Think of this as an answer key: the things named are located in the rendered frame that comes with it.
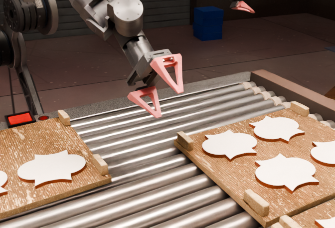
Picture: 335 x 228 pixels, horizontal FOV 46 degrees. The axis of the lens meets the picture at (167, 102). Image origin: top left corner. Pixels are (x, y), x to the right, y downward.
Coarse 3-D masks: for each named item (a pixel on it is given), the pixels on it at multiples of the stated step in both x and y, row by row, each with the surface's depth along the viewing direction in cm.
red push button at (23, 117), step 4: (12, 116) 114; (16, 116) 114; (20, 116) 114; (24, 116) 114; (28, 116) 114; (12, 120) 112; (16, 120) 112; (20, 120) 112; (24, 120) 112; (28, 120) 112
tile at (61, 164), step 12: (36, 156) 92; (48, 156) 92; (60, 156) 92; (72, 156) 92; (24, 168) 87; (36, 168) 87; (48, 168) 87; (60, 168) 87; (72, 168) 87; (84, 168) 88; (24, 180) 84; (36, 180) 83; (48, 180) 83; (60, 180) 84
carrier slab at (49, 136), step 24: (48, 120) 110; (0, 144) 99; (24, 144) 99; (48, 144) 99; (72, 144) 99; (0, 168) 89; (96, 168) 89; (24, 192) 81; (48, 192) 81; (72, 192) 82; (0, 216) 76
